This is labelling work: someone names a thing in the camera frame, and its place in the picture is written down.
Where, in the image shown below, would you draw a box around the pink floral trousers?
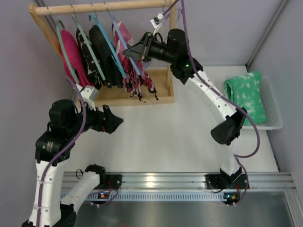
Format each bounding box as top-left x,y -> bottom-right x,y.
112,20 -> 157,101

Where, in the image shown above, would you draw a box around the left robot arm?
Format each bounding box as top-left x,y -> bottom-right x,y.
22,99 -> 124,227

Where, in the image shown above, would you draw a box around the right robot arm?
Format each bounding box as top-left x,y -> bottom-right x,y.
123,29 -> 249,191

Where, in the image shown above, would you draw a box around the black trousers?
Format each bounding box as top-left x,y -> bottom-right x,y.
89,25 -> 123,88

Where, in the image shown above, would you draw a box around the lilac hanger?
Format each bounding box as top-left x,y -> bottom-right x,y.
161,3 -> 187,28

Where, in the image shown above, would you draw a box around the pale green hanger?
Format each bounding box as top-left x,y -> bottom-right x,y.
71,14 -> 106,89

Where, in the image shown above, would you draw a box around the wooden clothes rack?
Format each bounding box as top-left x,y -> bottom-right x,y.
27,0 -> 178,107

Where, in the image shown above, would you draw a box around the black white patterned garment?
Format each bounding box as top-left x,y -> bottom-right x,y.
76,28 -> 103,90

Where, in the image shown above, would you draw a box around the magenta garment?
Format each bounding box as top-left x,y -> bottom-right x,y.
60,29 -> 93,87

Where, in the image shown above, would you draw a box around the green white towel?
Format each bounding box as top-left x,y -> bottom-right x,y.
223,71 -> 267,124

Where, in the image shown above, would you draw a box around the white plastic basket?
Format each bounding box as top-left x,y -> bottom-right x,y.
223,75 -> 284,131

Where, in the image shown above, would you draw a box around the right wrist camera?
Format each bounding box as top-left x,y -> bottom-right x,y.
150,13 -> 166,35

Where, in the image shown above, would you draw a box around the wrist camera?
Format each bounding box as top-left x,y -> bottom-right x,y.
76,84 -> 99,111
150,13 -> 166,35

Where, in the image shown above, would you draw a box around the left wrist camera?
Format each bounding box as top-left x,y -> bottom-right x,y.
76,84 -> 99,111

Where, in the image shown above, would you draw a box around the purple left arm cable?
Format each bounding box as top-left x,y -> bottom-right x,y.
36,78 -> 119,227

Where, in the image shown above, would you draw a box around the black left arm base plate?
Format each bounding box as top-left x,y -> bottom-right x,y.
95,174 -> 122,190

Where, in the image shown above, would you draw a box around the white slotted cable duct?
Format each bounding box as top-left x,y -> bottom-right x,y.
60,191 -> 240,201

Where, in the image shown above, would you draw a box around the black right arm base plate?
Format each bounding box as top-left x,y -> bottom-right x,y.
205,174 -> 250,192

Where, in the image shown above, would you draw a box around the aluminium mounting rail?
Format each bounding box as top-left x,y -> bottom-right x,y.
60,171 -> 296,192

